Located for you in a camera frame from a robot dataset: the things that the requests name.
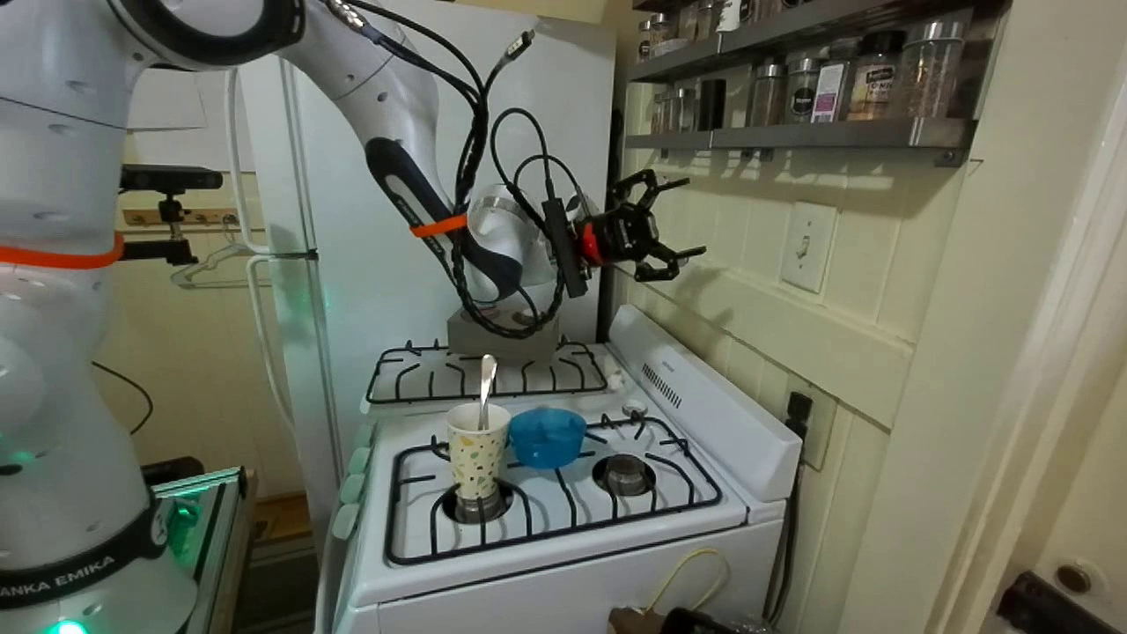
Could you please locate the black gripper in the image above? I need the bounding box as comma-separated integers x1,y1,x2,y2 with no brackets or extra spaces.
583,168,711,280

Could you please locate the dark spice jar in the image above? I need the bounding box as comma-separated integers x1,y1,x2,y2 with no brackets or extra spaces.
696,75,729,135

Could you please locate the white gas stove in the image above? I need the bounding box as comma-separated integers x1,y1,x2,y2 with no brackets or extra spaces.
314,300,806,634

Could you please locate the glass spice jar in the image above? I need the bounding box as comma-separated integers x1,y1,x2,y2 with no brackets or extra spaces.
783,46,818,128
751,56,787,130

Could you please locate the cardboard box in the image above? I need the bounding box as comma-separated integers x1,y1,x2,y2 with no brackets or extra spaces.
443,297,565,361

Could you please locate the metal spice shelf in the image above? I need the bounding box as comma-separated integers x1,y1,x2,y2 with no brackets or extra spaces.
627,0,1013,83

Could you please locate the black stove grate under box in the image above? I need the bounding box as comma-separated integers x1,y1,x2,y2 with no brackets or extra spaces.
361,337,611,410

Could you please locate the white label spice jar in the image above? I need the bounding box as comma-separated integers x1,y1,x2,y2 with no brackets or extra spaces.
806,40,855,128

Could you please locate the orange zip tie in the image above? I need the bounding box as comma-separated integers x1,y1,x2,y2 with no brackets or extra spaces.
409,210,470,244

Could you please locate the metal spoon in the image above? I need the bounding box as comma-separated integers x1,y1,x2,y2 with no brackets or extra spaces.
470,352,502,433

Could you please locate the blue bowl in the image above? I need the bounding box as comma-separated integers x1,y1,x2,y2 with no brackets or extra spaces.
502,404,588,471

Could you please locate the bare stove burner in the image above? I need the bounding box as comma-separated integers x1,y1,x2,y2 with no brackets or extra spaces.
592,449,658,495

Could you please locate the brown spice jar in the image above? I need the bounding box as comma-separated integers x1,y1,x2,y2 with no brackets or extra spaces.
845,29,913,128

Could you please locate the dotted paper cup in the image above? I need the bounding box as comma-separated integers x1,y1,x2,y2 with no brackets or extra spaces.
447,401,513,508

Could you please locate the black stove grate under cup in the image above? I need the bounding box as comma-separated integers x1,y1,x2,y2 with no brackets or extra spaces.
382,410,726,568

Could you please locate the clear jar silver lid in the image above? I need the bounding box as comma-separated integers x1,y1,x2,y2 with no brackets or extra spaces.
904,9,978,152

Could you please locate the white refrigerator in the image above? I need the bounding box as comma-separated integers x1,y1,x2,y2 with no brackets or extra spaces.
238,0,619,541

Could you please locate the stove burner under cup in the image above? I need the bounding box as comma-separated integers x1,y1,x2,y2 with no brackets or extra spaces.
438,478,513,528

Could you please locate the cream panel door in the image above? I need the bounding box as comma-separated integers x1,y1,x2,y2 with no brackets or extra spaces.
990,337,1127,634

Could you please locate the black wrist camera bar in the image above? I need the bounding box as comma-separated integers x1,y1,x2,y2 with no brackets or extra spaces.
538,191,592,300

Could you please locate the wall power outlet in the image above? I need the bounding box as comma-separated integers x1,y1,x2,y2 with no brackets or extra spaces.
779,202,840,297

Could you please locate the wall outlet with black plug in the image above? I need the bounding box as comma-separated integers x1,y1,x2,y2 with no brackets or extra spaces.
784,386,838,471

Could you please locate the black stove power cord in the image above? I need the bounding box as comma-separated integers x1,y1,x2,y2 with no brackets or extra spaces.
757,428,818,626

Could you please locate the white wire hanger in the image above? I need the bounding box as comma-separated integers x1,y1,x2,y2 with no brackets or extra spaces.
168,228,320,293

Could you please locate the black camera on stand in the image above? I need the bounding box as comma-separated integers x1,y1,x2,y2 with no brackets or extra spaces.
115,162,225,269

